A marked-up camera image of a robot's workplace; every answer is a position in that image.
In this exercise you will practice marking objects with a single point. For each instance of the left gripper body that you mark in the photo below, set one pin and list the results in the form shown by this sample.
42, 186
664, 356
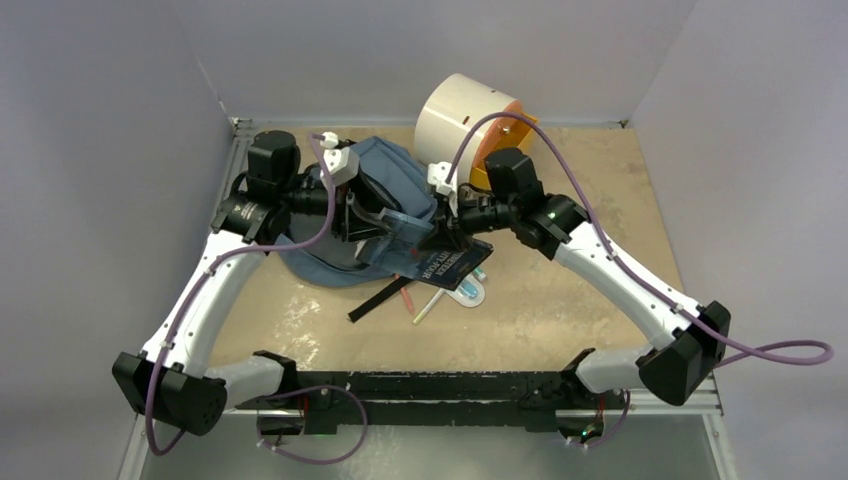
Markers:
306, 196

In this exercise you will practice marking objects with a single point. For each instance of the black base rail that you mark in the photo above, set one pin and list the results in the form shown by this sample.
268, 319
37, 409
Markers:
536, 401

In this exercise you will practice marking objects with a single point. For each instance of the blister pack with blue items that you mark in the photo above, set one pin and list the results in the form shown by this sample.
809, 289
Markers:
470, 293

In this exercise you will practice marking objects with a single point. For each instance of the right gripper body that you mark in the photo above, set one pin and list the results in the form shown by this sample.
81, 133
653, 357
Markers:
479, 216

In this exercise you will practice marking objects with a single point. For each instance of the white marker pen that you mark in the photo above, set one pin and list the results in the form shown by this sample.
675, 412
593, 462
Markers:
428, 306

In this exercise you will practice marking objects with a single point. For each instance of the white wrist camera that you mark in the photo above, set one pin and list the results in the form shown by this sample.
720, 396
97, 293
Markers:
341, 161
437, 178

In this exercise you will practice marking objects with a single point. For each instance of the blue backpack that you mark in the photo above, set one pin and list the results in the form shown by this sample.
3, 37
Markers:
389, 183

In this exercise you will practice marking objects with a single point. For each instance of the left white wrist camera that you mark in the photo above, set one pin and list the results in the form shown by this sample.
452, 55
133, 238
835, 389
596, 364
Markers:
341, 161

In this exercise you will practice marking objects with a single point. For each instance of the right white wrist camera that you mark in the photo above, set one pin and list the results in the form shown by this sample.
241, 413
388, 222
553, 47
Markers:
437, 178

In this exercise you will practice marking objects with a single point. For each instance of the cream round drawer cabinet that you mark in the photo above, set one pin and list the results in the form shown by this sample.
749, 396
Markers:
447, 115

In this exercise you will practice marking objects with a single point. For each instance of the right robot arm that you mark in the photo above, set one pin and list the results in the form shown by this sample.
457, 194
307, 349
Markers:
680, 351

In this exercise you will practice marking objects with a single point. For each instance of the yellow open drawer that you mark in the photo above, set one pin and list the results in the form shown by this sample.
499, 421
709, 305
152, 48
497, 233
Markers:
497, 134

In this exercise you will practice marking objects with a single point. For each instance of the dark blue book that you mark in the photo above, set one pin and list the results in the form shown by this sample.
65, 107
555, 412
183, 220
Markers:
403, 251

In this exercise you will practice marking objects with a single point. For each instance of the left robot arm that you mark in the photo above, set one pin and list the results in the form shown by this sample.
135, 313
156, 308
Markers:
169, 380

